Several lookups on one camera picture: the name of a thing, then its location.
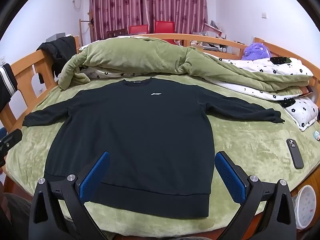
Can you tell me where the purple plush toy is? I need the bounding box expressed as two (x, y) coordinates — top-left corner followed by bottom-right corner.
(241, 42), (272, 61)

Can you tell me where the green flower-lined duvet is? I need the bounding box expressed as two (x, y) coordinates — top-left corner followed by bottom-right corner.
(58, 37), (314, 100)

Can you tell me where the wooden bed frame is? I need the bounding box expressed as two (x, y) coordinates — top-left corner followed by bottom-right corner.
(0, 33), (320, 240)

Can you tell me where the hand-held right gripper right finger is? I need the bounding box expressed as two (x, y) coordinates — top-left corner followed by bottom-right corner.
(214, 151), (297, 240)

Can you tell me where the white plastic basin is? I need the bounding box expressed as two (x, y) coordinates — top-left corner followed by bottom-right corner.
(296, 184), (317, 229)

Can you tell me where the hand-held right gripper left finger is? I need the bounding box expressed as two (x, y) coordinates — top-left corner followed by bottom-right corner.
(28, 151), (111, 240)

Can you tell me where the black white striped garment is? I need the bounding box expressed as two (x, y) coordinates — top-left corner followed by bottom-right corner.
(0, 63), (18, 110)

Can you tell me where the dark wooden chair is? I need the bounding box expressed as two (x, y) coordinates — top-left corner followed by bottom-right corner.
(106, 29), (128, 38)

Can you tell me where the black sweatshirt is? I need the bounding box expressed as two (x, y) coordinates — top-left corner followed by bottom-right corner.
(22, 78), (285, 219)

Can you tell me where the wooden coat rack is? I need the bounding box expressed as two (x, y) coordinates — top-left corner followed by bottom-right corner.
(79, 5), (94, 43)

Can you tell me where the black smartphone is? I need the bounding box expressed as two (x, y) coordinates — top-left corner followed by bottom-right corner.
(286, 138), (304, 169)

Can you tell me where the green plush bed sheet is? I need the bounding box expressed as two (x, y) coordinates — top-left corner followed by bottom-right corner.
(5, 74), (320, 238)

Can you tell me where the pink flower-print curtain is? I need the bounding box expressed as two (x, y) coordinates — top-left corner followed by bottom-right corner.
(89, 0), (208, 42)

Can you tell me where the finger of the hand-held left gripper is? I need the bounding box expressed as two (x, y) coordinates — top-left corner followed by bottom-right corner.
(0, 129), (23, 167)

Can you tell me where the black jacket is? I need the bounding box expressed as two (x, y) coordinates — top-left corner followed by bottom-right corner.
(37, 36), (77, 84)

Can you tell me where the pile of papers and boxes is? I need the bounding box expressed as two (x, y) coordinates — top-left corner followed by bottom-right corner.
(190, 20), (240, 53)

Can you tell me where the white flower-print pillow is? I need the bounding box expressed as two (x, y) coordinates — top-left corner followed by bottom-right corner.
(285, 97), (320, 132)

